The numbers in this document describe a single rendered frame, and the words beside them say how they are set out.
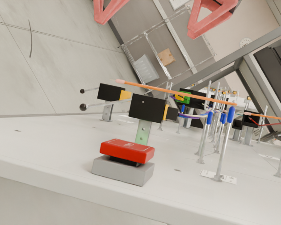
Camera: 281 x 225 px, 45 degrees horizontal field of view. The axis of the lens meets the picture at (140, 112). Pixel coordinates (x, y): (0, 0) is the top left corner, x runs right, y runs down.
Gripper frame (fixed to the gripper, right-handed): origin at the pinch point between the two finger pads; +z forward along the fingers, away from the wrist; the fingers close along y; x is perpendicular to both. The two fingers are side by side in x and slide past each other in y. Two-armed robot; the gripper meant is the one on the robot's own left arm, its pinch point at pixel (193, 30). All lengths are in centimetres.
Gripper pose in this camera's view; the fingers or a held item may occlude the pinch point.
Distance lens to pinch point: 58.6
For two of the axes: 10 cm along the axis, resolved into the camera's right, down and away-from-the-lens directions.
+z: -6.0, 8.0, 1.0
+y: 1.4, -0.1, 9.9
